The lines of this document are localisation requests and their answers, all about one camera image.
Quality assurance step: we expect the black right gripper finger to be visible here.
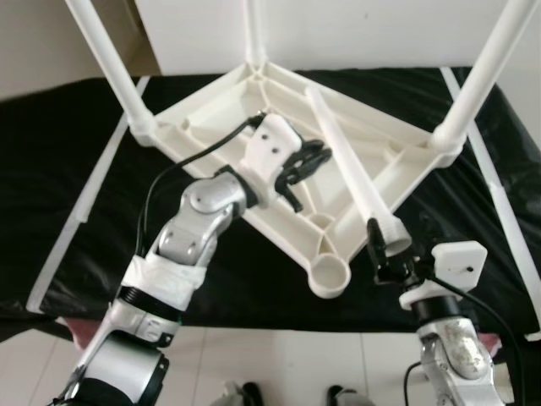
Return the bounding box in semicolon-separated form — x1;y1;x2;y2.
365;217;390;268

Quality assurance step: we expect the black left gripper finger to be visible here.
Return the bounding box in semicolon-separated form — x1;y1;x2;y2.
292;140;332;166
277;154;334;187

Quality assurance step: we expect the white tapered table leg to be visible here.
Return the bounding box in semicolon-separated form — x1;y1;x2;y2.
304;85;413;256
243;0;268;70
66;0;159;146
429;0;541;160

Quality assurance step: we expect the long white plastic strip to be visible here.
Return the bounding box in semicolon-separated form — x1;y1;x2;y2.
440;68;541;339
25;76;151;314

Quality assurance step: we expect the black table cloth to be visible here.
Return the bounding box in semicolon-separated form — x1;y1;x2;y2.
0;66;541;339

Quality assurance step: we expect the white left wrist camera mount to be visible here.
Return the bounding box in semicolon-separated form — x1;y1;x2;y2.
243;114;303;208

